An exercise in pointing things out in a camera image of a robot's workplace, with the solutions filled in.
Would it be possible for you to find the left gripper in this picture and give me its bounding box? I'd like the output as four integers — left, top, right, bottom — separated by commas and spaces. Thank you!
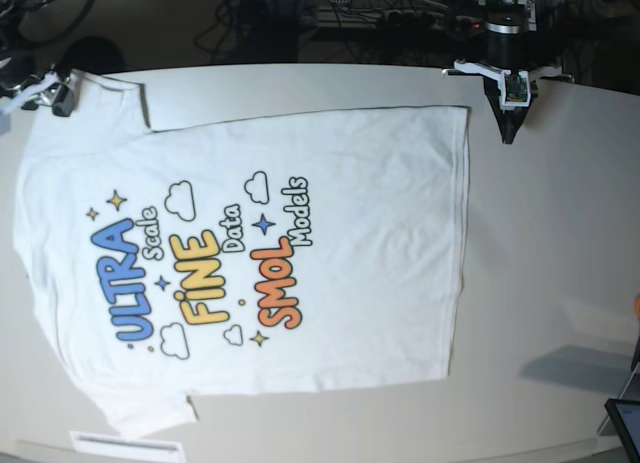
482, 65, 534, 145

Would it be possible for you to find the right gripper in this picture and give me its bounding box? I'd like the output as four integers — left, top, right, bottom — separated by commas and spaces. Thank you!
20, 82, 75, 117

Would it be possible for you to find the white printed T-shirt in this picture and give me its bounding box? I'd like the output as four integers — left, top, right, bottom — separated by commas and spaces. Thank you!
13, 75, 469, 437

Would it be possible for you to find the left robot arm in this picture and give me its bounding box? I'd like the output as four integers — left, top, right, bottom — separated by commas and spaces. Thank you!
480, 0, 535, 145

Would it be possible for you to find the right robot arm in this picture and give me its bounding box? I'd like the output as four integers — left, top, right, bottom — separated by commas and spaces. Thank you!
1, 0, 73, 115

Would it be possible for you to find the power strip with red light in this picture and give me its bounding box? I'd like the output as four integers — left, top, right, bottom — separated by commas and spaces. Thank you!
314, 7, 483, 33

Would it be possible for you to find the black tablet device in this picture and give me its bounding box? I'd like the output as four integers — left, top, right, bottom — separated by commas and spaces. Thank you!
616, 405, 639, 463

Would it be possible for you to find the white paper label strip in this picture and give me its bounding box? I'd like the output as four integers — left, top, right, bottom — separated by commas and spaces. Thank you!
70, 431, 186, 463

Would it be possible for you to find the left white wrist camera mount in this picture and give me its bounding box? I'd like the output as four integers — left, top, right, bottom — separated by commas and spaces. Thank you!
441, 58, 574, 108

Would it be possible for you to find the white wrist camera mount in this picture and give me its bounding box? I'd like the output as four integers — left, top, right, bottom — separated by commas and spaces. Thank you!
441, 58, 574, 108
1, 71, 60, 134

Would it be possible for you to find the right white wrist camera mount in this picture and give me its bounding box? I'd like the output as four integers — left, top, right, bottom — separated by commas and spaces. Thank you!
1, 71, 60, 134

